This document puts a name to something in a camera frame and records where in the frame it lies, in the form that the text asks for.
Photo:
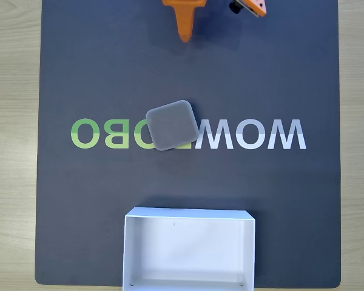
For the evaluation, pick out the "grey square usb device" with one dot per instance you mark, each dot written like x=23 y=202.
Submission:
x=171 y=125

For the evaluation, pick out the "dark mat with WOWROBO print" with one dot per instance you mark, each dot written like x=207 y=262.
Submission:
x=109 y=188

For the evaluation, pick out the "white open cardboard box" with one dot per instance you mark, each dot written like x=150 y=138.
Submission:
x=188 y=251

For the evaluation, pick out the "orange mounted camera module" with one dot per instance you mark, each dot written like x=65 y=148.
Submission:
x=254 y=6

